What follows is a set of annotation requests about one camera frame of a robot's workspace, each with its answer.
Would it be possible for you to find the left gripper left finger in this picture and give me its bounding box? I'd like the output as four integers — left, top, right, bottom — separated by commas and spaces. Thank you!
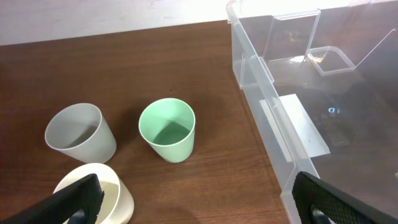
1, 174, 104, 224

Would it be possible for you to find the clear plastic storage bin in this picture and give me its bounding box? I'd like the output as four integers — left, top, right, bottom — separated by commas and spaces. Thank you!
226, 1, 397, 223

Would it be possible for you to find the grey plastic cup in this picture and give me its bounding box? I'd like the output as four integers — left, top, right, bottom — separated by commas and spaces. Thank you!
44, 103, 117, 163

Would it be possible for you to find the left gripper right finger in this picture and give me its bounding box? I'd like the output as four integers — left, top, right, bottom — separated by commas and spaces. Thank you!
292, 171, 397, 224

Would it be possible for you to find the white label in bin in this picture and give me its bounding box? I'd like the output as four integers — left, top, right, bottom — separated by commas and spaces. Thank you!
259, 94, 331, 162

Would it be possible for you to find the mint green plastic cup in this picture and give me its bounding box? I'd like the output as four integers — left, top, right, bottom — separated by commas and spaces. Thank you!
138, 98, 196, 163

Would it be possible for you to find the cream plastic cup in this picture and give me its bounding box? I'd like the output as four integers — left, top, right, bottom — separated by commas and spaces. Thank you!
53, 163, 134, 224

